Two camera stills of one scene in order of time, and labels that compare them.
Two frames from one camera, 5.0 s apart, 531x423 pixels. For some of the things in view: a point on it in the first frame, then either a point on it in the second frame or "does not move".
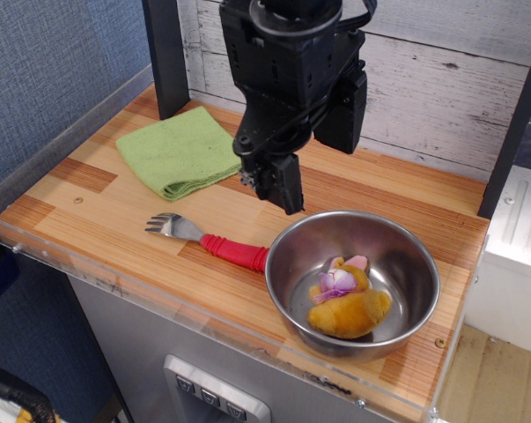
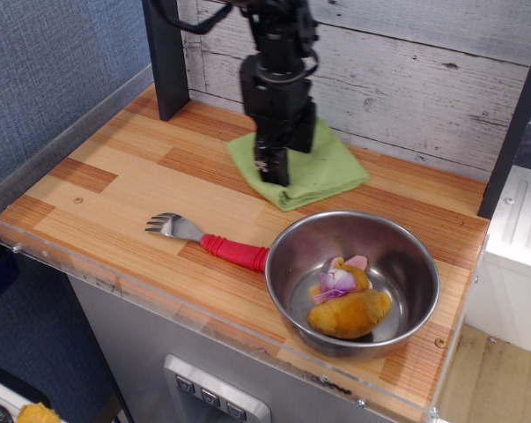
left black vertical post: [166, 48] does not move
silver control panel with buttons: [195, 394] does not move
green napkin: [183, 152] -> [328, 169]
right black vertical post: [511, 149] does not move
